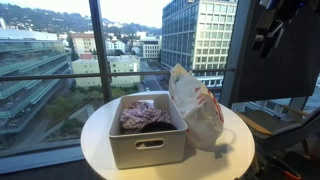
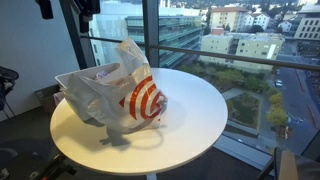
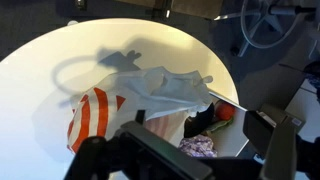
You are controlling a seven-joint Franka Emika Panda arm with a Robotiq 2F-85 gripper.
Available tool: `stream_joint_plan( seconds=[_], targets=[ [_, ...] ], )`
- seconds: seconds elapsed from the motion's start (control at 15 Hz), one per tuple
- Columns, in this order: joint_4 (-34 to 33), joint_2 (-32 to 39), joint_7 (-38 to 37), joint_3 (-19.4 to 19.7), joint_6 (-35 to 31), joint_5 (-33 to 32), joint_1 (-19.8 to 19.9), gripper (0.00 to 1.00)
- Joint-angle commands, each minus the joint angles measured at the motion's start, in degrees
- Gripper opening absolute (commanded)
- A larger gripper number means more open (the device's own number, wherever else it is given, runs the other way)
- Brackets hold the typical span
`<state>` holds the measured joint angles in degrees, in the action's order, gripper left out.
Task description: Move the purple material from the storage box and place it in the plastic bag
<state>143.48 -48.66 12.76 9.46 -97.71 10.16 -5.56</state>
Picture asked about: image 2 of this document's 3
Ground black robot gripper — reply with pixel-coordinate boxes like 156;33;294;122
73;0;101;34

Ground white plastic bag red stripes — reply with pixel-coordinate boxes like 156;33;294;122
64;37;169;134

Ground white plastic storage box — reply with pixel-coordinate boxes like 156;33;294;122
54;62;121;121

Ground pale crumpled material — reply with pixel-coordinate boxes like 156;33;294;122
52;90;66;107

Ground brown cardboard box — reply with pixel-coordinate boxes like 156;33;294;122
34;83;63;116

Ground dark vertical window mullion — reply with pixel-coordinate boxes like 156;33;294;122
142;0;160;69

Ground glass office building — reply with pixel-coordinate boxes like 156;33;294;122
89;1;204;68

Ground black office chair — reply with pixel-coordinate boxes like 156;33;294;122
0;65;20;119

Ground orange roofed building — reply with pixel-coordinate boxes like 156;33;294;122
209;5;249;33

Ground black tripod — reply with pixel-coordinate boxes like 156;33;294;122
29;153;78;180

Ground metal window railing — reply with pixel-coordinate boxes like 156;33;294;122
79;34;320;73

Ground cream low building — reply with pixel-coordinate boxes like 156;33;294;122
198;32;286;73

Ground yellow-green tree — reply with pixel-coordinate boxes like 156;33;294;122
266;105;289;128

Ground beige gridded building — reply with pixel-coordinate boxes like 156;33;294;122
293;13;320;42

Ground wooden armrest chair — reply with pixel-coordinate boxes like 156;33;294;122
256;146;320;180

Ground dark slanted window post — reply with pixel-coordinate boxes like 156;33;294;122
59;0;98;70

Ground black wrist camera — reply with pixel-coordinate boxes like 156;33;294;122
34;0;55;20

